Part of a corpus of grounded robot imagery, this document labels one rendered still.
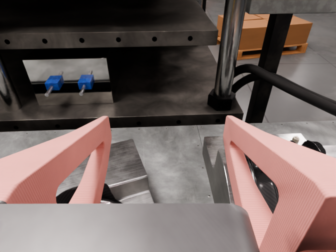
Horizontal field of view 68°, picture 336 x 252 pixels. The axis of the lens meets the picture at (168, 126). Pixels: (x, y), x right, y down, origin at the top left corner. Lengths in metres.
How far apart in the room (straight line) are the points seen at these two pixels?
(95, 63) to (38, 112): 0.27
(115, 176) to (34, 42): 0.57
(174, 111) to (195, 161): 0.27
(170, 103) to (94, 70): 0.29
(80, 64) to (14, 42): 0.20
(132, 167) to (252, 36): 3.09
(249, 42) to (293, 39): 0.66
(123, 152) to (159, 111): 0.37
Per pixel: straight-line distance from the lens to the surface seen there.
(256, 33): 3.48
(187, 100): 0.94
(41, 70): 0.95
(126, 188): 0.49
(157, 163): 0.66
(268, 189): 0.49
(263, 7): 0.95
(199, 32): 0.85
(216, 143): 0.64
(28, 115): 0.99
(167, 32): 0.84
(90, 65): 0.89
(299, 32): 3.87
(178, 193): 0.60
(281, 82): 0.84
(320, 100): 0.84
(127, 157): 0.53
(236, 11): 0.79
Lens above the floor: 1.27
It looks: 37 degrees down
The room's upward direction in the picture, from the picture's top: straight up
